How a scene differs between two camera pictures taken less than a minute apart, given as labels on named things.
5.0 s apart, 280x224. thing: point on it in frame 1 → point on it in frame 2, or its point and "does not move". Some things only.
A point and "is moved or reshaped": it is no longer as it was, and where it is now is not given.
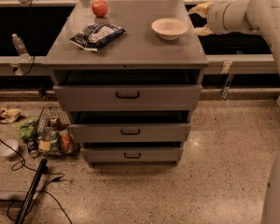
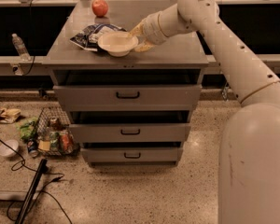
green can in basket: x=54 y=140 does not move
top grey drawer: x=128 y=98 does not move
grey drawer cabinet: x=131 y=103 does not move
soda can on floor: x=33 y=147 does not move
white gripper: x=217 y=19 → x=151 y=28
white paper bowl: x=169 y=28 is moved or reshaped
